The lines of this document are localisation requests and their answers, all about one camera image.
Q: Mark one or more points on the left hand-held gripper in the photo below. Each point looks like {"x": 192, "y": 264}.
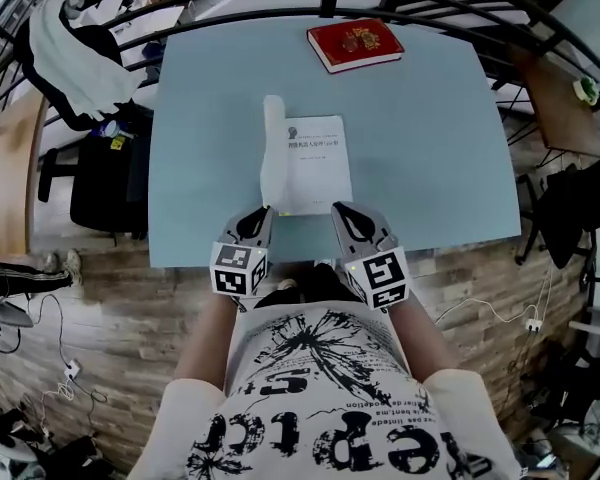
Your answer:
{"x": 235, "y": 270}

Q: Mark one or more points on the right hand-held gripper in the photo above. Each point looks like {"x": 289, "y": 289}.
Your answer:
{"x": 380, "y": 278}

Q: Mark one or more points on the white and yellow book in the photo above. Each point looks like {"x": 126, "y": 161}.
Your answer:
{"x": 317, "y": 168}

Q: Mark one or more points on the person's left forearm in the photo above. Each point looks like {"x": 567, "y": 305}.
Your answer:
{"x": 205, "y": 343}

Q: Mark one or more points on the person's right forearm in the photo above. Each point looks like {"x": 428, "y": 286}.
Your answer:
{"x": 420, "y": 343}

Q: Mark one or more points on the red hardcover book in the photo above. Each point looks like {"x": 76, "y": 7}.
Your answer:
{"x": 355, "y": 45}

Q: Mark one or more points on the person's black trousers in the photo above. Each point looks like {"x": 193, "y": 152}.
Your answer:
{"x": 310, "y": 288}

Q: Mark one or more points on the black office chair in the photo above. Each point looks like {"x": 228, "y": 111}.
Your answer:
{"x": 105, "y": 188}

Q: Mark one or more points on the plastic water bottle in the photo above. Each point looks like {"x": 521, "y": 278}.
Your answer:
{"x": 111, "y": 130}

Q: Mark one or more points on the person's white printed t-shirt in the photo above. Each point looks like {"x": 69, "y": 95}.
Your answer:
{"x": 320, "y": 408}

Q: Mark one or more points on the white power strip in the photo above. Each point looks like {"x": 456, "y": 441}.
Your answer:
{"x": 72, "y": 369}
{"x": 533, "y": 325}

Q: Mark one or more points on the black chair with dark jacket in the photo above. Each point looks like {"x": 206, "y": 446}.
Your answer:
{"x": 575, "y": 208}

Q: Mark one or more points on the dark wooden side table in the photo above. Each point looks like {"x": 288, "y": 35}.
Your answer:
{"x": 560, "y": 113}

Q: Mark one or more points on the white cloth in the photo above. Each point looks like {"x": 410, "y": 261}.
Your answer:
{"x": 75, "y": 68}

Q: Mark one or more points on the light wooden desk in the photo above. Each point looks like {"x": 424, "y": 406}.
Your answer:
{"x": 5, "y": 178}

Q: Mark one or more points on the small potted plant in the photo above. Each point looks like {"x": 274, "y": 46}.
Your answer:
{"x": 586, "y": 90}

